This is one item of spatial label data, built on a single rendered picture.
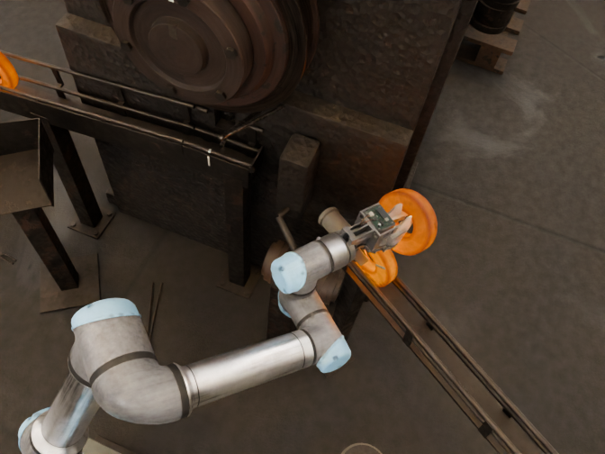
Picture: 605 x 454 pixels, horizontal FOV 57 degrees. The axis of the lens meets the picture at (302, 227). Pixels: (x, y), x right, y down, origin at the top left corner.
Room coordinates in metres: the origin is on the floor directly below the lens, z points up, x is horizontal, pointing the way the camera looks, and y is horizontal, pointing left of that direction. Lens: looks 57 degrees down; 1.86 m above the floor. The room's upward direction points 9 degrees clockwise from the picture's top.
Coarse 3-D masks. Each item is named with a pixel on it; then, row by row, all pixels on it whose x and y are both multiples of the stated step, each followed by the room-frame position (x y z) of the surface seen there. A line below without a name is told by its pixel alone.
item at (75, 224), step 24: (48, 120) 1.04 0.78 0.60; (72, 144) 1.09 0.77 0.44; (72, 168) 1.05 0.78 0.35; (72, 192) 1.05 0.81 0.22; (240, 192) 0.89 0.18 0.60; (96, 216) 1.07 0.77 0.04; (240, 216) 0.89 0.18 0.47; (240, 240) 0.89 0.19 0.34; (240, 264) 0.89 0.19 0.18; (240, 288) 0.88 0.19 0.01
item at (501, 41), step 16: (480, 0) 2.43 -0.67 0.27; (496, 0) 2.38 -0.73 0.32; (512, 0) 2.39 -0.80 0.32; (528, 0) 2.69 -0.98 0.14; (480, 16) 2.41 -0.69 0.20; (496, 16) 2.37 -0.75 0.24; (512, 16) 2.54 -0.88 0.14; (480, 32) 2.37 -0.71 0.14; (496, 32) 2.38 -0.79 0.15; (512, 32) 2.43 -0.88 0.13; (464, 48) 2.40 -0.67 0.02; (480, 48) 2.33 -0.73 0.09; (496, 48) 2.28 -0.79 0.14; (512, 48) 2.29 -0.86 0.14; (480, 64) 2.30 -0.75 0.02; (496, 64) 2.31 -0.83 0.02
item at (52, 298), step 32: (0, 128) 0.90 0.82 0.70; (32, 128) 0.93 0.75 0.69; (0, 160) 0.87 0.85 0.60; (32, 160) 0.88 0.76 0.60; (0, 192) 0.77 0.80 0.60; (32, 192) 0.78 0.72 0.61; (32, 224) 0.78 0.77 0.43; (64, 256) 0.81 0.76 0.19; (96, 256) 0.92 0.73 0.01; (64, 288) 0.77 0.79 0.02; (96, 288) 0.80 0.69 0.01
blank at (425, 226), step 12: (396, 192) 0.77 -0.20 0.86; (408, 192) 0.77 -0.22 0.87; (384, 204) 0.77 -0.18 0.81; (408, 204) 0.75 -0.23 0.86; (420, 204) 0.74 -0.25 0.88; (420, 216) 0.72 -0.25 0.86; (432, 216) 0.72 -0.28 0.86; (420, 228) 0.70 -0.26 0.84; (432, 228) 0.70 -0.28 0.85; (408, 240) 0.70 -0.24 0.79; (420, 240) 0.69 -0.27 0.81; (432, 240) 0.69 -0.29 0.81; (408, 252) 0.68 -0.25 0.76
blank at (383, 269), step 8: (376, 256) 0.66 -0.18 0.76; (384, 256) 0.66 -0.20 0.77; (392, 256) 0.66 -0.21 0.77; (368, 264) 0.68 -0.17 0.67; (376, 264) 0.65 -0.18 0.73; (384, 264) 0.64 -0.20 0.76; (392, 264) 0.65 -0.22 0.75; (368, 272) 0.66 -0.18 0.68; (376, 272) 0.65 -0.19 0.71; (384, 272) 0.64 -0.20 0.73; (392, 272) 0.64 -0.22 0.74; (376, 280) 0.64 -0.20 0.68; (384, 280) 0.63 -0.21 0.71; (392, 280) 0.64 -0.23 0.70
